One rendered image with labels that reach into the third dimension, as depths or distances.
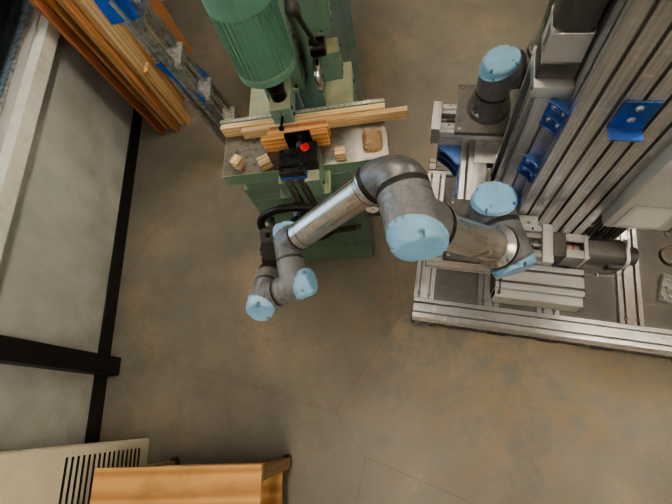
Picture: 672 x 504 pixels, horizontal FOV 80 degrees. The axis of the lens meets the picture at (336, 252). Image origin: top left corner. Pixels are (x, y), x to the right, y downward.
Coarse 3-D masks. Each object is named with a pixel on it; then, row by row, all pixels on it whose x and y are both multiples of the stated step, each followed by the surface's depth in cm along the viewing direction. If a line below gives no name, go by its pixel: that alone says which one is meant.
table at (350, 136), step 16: (336, 128) 144; (352, 128) 143; (368, 128) 141; (384, 128) 140; (240, 144) 148; (256, 144) 147; (336, 144) 141; (352, 144) 140; (384, 144) 138; (224, 160) 147; (256, 160) 144; (272, 160) 143; (352, 160) 138; (368, 160) 137; (224, 176) 144; (240, 176) 144; (256, 176) 144; (272, 176) 144
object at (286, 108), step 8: (288, 80) 133; (288, 88) 132; (288, 96) 131; (272, 104) 130; (280, 104) 130; (288, 104) 129; (272, 112) 130; (280, 112) 130; (288, 112) 130; (288, 120) 134
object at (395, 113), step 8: (360, 112) 140; (368, 112) 139; (376, 112) 139; (384, 112) 138; (392, 112) 137; (400, 112) 138; (304, 120) 142; (320, 120) 141; (328, 120) 141; (336, 120) 140; (344, 120) 141; (352, 120) 141; (360, 120) 141; (368, 120) 141; (376, 120) 141; (384, 120) 141; (248, 128) 145; (256, 128) 145; (264, 128) 144; (248, 136) 147; (256, 136) 147
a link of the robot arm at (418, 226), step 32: (384, 192) 80; (416, 192) 77; (384, 224) 80; (416, 224) 74; (448, 224) 80; (480, 224) 94; (512, 224) 106; (416, 256) 81; (480, 256) 96; (512, 256) 100
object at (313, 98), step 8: (296, 0) 119; (296, 24) 127; (296, 32) 129; (304, 32) 129; (312, 32) 141; (304, 40) 132; (304, 48) 135; (304, 56) 138; (312, 64) 141; (312, 72) 144; (312, 80) 148; (312, 88) 151; (296, 96) 155; (304, 96) 155; (312, 96) 155; (320, 96) 155; (296, 104) 159; (304, 104) 159; (312, 104) 159; (320, 104) 159
